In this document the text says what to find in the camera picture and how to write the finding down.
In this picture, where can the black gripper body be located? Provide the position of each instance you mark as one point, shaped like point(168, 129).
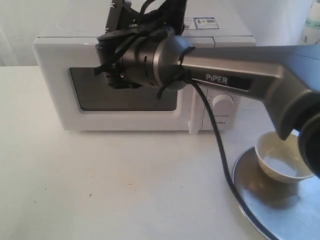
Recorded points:
point(168, 16)

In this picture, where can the white microwave door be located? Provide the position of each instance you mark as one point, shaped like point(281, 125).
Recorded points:
point(85, 102)

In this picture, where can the white ceramic bowl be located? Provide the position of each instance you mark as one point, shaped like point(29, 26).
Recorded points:
point(280, 159)

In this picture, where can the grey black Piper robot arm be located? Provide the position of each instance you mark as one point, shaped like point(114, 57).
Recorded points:
point(142, 48)

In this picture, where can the white appliance control knob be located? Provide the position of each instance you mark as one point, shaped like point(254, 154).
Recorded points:
point(222, 104)

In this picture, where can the white microwave oven body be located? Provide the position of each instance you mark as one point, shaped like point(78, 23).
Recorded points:
point(222, 28)

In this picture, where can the white printed paper roll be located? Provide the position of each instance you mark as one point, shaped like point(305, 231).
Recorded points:
point(311, 31)

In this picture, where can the round silver metal tray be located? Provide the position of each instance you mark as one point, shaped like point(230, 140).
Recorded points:
point(290, 211)

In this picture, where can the wrist camera with silver heatsink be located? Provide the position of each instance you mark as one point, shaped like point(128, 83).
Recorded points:
point(114, 15)

